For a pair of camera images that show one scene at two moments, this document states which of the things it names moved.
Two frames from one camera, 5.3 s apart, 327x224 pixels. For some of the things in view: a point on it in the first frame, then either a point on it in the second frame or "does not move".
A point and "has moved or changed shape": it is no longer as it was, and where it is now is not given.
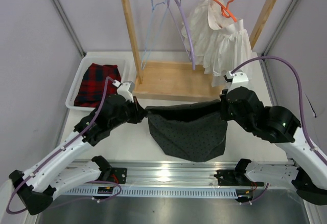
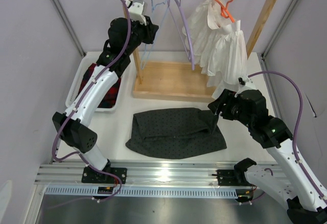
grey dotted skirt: x=194 y=131 has moved or changed shape
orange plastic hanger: x=225 y=11 does not move
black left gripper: x=139 y=112 to x=150 y=29
